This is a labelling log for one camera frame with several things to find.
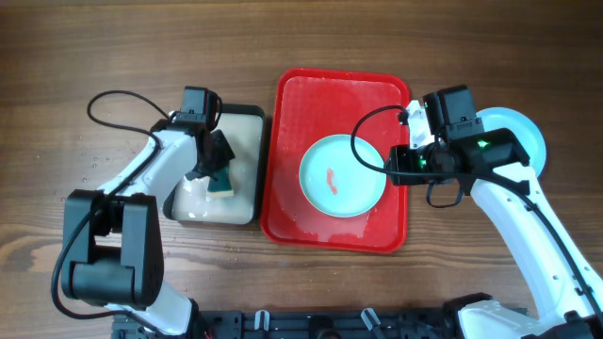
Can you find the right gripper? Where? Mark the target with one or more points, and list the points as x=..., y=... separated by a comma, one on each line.
x=399, y=157

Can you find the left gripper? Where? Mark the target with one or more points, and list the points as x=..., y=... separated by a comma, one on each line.
x=221, y=156

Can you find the green and yellow sponge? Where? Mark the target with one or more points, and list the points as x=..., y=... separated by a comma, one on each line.
x=220, y=186

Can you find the light blue plate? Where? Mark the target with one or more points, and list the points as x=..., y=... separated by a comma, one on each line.
x=526, y=131
x=334, y=180

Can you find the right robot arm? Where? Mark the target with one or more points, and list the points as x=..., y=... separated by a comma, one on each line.
x=496, y=156

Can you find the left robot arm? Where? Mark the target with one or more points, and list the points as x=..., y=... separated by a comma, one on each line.
x=112, y=253

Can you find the black tray with soapy water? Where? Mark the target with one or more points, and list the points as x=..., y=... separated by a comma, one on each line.
x=244, y=128

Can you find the red plastic tray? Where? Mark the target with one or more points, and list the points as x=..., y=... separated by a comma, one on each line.
x=312, y=104

